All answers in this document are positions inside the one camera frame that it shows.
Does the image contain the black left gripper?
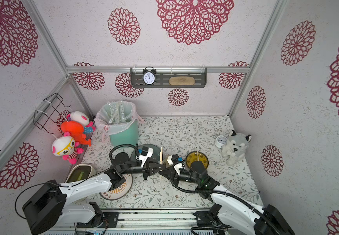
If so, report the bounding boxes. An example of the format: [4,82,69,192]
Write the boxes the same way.
[122,158,166,181]

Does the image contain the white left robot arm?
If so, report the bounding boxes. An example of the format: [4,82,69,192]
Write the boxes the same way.
[22,152,165,235]

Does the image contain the dark green glass plate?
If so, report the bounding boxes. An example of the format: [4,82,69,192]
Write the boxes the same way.
[138,144,161,164]

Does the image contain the cream yellow plate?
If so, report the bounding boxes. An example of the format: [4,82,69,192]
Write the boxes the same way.
[165,157,173,165]

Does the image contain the yellow patterned plate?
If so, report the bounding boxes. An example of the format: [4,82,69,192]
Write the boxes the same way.
[186,151,209,169]

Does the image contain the white orange patterned plate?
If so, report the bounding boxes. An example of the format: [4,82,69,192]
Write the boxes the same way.
[100,174,133,201]

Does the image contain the green trash bin with bag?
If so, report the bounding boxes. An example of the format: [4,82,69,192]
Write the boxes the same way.
[95,100,144,147]

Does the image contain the small white round gauge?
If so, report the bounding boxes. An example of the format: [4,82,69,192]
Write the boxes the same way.
[214,135,228,149]

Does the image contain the husky plush toy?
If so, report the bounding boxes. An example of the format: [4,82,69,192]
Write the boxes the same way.
[221,130,252,166]

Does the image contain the white container green inside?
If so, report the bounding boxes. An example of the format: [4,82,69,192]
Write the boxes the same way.
[66,164,96,183]

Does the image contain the red orange plush toy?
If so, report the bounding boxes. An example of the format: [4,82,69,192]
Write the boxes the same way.
[60,121,92,146]

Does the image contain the white plush doll yellow glasses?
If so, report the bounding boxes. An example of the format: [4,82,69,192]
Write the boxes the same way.
[51,132,84,165]

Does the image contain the white pink plush doll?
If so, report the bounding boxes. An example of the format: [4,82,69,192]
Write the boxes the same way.
[65,111,94,127]

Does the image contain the wooden brush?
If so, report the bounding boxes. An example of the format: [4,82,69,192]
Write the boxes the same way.
[168,76,195,86]

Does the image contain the black alarm clock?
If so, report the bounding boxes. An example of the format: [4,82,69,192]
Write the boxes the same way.
[143,66,157,85]

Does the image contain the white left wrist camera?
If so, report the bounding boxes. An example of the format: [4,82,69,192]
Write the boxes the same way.
[139,146,153,167]

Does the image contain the metal base rail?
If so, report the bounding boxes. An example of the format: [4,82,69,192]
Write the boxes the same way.
[44,208,246,235]

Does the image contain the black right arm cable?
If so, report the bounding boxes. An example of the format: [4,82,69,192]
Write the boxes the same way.
[169,164,282,235]

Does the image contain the grey wall shelf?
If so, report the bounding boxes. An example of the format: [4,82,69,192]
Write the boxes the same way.
[130,67,207,88]

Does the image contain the black wire rack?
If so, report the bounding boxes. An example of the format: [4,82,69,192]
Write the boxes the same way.
[32,93,70,135]

